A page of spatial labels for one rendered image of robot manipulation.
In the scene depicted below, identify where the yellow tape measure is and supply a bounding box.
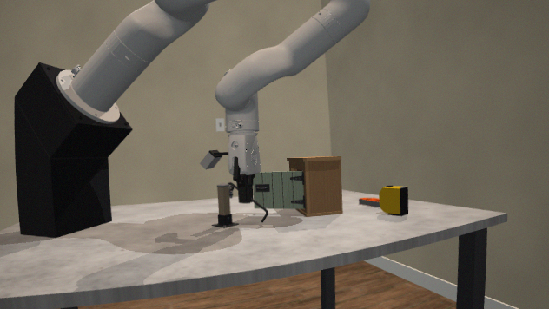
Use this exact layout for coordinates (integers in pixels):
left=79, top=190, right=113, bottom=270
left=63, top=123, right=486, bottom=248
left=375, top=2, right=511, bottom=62
left=379, top=186, right=408, bottom=216

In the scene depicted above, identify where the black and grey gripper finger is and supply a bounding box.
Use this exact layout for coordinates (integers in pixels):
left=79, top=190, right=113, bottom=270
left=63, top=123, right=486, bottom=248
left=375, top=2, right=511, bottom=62
left=233, top=157, right=251, bottom=203
left=248, top=174, right=255, bottom=199

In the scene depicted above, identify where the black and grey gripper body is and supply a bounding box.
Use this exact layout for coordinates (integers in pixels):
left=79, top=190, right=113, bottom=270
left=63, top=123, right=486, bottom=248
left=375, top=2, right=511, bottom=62
left=228, top=133, right=261, bottom=175

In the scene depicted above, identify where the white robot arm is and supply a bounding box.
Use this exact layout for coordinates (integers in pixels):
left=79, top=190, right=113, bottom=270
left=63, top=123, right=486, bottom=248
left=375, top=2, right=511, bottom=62
left=56, top=0, right=370, bottom=134

